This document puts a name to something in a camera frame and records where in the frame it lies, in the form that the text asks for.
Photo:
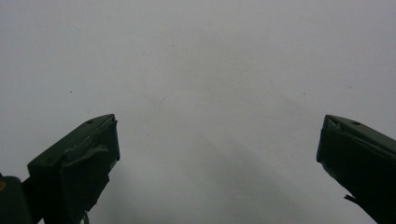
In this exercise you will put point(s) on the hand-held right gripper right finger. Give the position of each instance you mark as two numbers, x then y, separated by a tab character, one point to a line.
361	158

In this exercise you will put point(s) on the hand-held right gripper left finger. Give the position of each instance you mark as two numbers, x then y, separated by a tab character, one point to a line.
81	165

